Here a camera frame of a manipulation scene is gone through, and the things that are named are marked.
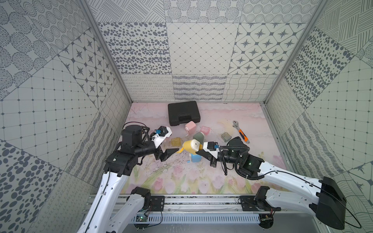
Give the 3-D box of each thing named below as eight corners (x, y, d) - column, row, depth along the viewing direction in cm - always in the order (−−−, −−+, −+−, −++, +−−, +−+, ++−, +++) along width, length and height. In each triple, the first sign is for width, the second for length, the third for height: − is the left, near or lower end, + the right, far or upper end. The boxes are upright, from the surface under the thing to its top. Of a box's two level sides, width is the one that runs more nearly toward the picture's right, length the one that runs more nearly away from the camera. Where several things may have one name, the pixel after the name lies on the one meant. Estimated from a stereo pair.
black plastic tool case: (169, 126, 106) (168, 122, 102) (168, 107, 118) (167, 103, 115) (200, 122, 108) (200, 119, 105) (195, 104, 121) (196, 100, 117)
